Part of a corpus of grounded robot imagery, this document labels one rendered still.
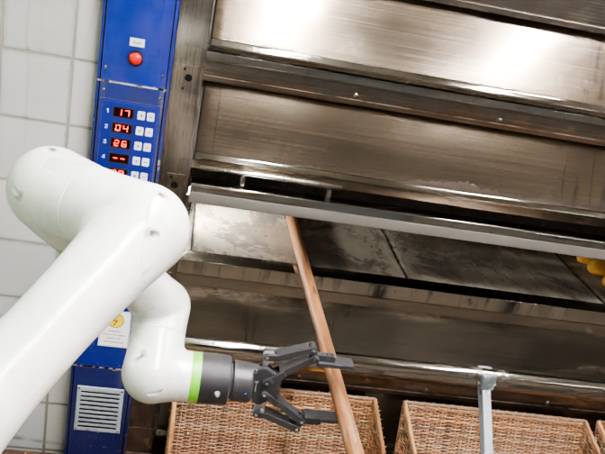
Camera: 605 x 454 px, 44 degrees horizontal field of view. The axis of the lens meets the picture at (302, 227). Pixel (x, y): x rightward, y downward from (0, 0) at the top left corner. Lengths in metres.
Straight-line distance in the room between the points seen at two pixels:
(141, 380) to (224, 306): 0.65
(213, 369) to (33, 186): 0.51
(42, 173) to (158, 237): 0.19
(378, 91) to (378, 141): 0.12
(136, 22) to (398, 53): 0.59
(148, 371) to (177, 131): 0.65
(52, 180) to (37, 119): 0.79
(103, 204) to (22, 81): 0.87
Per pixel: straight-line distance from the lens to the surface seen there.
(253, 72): 1.77
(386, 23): 1.80
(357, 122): 1.84
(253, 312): 1.99
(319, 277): 1.94
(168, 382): 1.38
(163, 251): 0.97
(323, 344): 1.59
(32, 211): 1.07
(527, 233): 1.86
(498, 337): 2.17
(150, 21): 1.72
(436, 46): 1.82
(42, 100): 1.82
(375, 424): 2.08
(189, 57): 1.76
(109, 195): 1.00
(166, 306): 1.39
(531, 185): 1.98
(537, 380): 1.78
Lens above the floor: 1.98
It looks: 21 degrees down
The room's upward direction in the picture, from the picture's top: 11 degrees clockwise
